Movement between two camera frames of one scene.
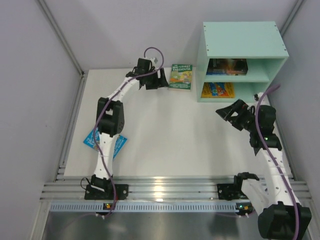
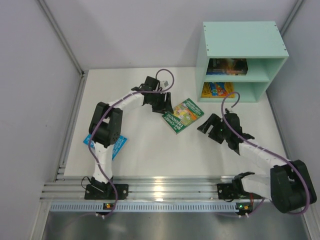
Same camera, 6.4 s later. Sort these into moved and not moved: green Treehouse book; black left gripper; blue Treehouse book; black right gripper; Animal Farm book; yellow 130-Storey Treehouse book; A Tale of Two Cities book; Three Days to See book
Moved: black right gripper; green Treehouse book; black left gripper
Not moved: blue Treehouse book; Three Days to See book; yellow 130-Storey Treehouse book; A Tale of Two Cities book; Animal Farm book
